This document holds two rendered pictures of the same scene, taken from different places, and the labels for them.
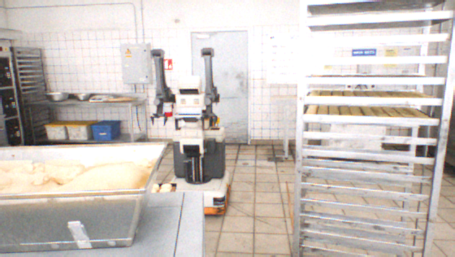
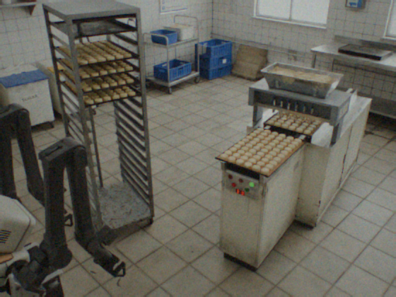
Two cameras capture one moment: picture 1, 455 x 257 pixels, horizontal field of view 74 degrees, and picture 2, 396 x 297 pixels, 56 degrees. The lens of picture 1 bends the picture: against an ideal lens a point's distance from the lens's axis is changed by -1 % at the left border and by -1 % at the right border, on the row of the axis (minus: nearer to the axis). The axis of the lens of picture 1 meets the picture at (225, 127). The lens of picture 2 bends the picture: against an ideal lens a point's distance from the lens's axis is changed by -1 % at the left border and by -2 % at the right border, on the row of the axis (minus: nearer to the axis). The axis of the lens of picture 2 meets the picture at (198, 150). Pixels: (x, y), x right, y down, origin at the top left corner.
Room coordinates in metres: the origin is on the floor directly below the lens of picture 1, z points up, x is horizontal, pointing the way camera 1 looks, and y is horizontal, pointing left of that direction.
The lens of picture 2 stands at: (3.24, 1.55, 2.18)
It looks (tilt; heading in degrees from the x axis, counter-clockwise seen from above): 29 degrees down; 219
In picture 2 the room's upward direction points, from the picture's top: straight up
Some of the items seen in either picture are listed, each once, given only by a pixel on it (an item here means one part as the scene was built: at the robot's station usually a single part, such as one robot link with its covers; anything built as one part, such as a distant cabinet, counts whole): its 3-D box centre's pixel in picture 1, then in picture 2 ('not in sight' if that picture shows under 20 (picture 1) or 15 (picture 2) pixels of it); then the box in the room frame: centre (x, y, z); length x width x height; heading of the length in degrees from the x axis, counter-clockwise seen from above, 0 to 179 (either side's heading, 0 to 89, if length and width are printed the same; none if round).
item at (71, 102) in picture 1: (90, 122); not in sight; (5.37, 2.42, 0.49); 1.90 x 0.72 x 0.98; 84
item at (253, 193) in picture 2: not in sight; (242, 184); (1.43, 0.47, 0.77); 0.24 x 0.04 x 0.14; 94
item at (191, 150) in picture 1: (200, 147); not in sight; (2.93, 0.26, 0.68); 0.28 x 0.27 x 0.25; 84
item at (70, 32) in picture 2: (305, 145); (87, 141); (1.91, -0.51, 0.97); 0.03 x 0.03 x 1.70; 71
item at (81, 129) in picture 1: (83, 129); not in sight; (5.38, 2.57, 0.36); 0.47 x 0.38 x 0.26; 174
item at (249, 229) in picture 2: not in sight; (262, 197); (1.07, 0.44, 0.45); 0.70 x 0.34 x 0.90; 4
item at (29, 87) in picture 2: not in sight; (24, 100); (1.07, -3.13, 0.38); 0.64 x 0.54 x 0.77; 83
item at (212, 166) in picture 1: (199, 149); not in sight; (3.19, 0.29, 0.59); 0.55 x 0.34 x 0.83; 84
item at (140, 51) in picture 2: (298, 167); (146, 126); (1.49, -0.37, 0.97); 0.03 x 0.03 x 1.70; 71
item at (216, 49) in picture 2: not in sight; (213, 48); (-2.34, -2.58, 0.50); 0.60 x 0.40 x 0.20; 176
